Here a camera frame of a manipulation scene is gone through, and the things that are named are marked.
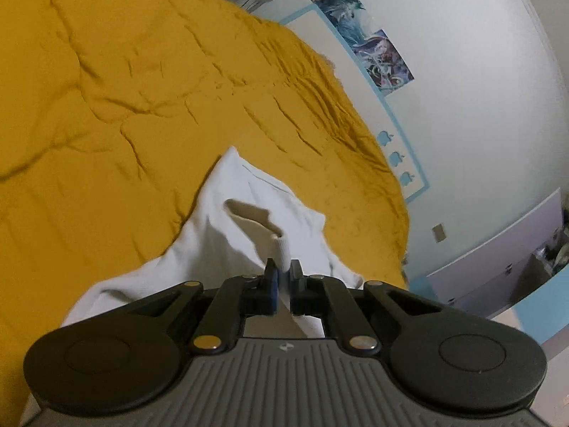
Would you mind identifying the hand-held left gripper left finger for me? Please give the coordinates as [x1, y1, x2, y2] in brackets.
[116, 259, 282, 353]

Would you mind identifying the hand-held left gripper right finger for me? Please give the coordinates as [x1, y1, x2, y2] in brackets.
[285, 258, 449, 355]

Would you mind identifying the white printed t-shirt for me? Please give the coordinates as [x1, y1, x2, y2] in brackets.
[62, 146, 365, 339]

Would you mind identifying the dark clothes pile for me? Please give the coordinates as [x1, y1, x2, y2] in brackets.
[536, 213, 569, 276]

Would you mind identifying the white and blue cabinet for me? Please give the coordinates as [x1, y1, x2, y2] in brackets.
[427, 187, 569, 348]

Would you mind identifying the mustard yellow blanket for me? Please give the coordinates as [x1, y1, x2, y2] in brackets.
[0, 0, 410, 427]

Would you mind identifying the wall poster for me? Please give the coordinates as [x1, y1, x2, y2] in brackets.
[321, 0, 371, 44]
[349, 30, 415, 95]

